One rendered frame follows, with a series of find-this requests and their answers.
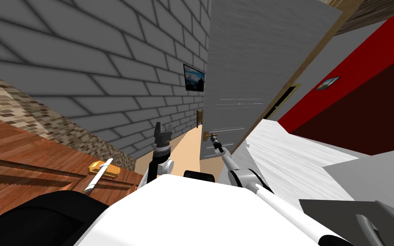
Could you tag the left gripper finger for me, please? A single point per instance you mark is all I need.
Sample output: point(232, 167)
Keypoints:
point(168, 129)
point(158, 129)

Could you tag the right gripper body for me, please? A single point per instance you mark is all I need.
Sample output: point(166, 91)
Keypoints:
point(218, 146)

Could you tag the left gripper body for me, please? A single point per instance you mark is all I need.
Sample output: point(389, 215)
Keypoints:
point(163, 140)

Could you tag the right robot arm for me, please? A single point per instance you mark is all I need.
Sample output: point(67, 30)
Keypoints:
point(286, 212)

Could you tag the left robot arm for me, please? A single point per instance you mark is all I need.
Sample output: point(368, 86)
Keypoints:
point(36, 222)

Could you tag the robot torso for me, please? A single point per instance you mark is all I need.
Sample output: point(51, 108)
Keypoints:
point(197, 215)

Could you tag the black door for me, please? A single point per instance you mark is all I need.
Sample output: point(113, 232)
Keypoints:
point(282, 100)

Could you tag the grey door leaf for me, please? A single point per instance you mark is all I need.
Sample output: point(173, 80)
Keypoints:
point(251, 68)

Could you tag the dark grey flat panel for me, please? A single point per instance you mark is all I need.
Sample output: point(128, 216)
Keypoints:
point(333, 218)

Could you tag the brown wooden door leaf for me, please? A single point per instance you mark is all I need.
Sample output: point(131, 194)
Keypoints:
point(19, 153)

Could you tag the blue landscape wall picture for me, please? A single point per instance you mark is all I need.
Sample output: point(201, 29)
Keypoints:
point(194, 78)

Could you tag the small grey framed wall picture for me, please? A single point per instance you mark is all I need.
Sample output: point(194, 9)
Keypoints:
point(327, 83)

